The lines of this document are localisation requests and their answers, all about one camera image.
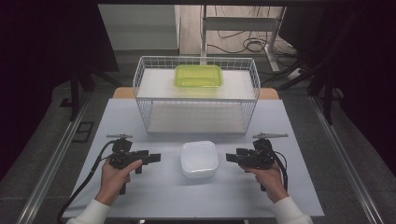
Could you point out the person's left hand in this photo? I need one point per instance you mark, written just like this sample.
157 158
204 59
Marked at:
109 180

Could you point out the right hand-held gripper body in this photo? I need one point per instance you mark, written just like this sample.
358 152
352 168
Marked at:
258 157

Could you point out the white power strip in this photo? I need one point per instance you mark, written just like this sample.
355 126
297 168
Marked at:
295 73

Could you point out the clear plastic lidded container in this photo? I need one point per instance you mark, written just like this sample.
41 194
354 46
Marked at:
199 158

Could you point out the green plastic container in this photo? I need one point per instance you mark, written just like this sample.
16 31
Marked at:
197 76

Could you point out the wooden table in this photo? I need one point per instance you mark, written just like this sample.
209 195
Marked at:
123 93

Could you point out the person's right hand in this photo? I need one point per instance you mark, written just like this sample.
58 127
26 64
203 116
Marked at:
271 182

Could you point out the white cabinet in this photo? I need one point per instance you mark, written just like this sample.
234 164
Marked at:
140 28

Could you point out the dark curtain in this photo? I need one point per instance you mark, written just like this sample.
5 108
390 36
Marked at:
34 62
367 62

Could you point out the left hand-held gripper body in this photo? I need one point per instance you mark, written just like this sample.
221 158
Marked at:
121 157

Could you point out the aluminium rail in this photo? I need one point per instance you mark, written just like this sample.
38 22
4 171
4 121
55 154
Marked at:
345 161
51 161

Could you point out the white metal desk frame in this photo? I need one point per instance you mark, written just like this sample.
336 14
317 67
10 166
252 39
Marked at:
239 23

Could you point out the black stand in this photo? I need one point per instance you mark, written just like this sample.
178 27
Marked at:
327 96
74 93

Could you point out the black floor bracket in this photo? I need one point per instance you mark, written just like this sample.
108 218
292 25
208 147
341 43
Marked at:
83 132

